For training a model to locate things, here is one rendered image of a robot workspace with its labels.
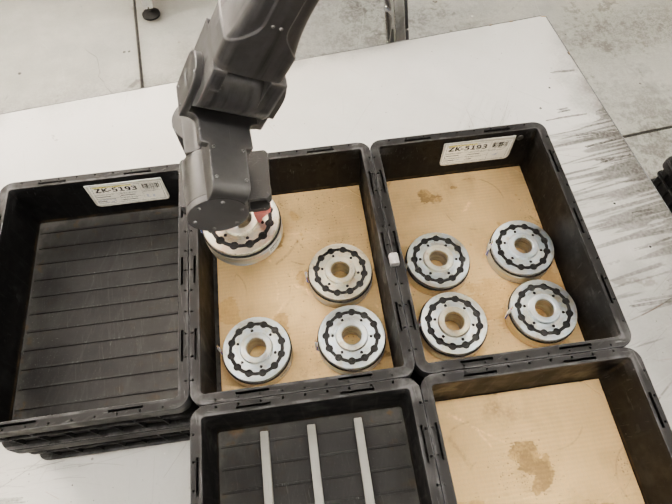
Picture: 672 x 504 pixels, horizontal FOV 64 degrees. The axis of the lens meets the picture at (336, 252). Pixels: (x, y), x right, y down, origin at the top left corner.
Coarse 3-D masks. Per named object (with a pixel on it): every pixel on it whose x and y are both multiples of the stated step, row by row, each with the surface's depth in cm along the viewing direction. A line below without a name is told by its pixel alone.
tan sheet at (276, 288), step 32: (320, 192) 98; (352, 192) 97; (288, 224) 94; (320, 224) 94; (352, 224) 94; (288, 256) 91; (224, 288) 89; (256, 288) 89; (288, 288) 89; (224, 320) 86; (288, 320) 86; (320, 320) 86; (384, 320) 86; (256, 352) 84; (384, 352) 83; (224, 384) 81
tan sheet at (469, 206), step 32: (416, 192) 97; (448, 192) 97; (480, 192) 97; (512, 192) 97; (416, 224) 94; (448, 224) 94; (480, 224) 94; (480, 256) 91; (480, 288) 88; (512, 288) 88; (480, 352) 83
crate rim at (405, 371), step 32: (384, 224) 82; (192, 256) 80; (384, 256) 80; (192, 288) 78; (192, 320) 76; (192, 352) 73; (192, 384) 71; (288, 384) 71; (320, 384) 71; (352, 384) 71
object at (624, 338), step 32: (480, 128) 91; (512, 128) 91; (544, 128) 91; (384, 192) 87; (576, 224) 82; (608, 288) 77; (416, 320) 75; (416, 352) 73; (512, 352) 73; (544, 352) 73; (576, 352) 73
